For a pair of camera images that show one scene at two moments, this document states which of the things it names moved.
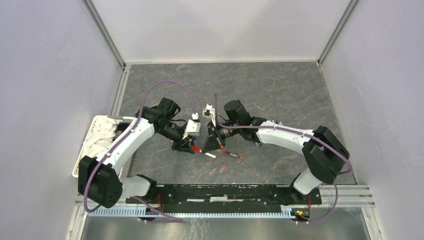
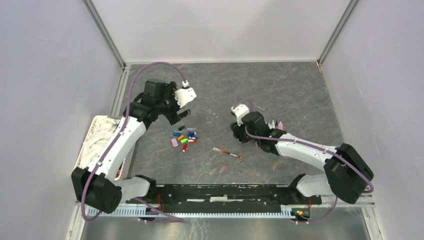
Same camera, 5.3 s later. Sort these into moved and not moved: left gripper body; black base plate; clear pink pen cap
Moved: left gripper body
Not moved: clear pink pen cap; black base plate
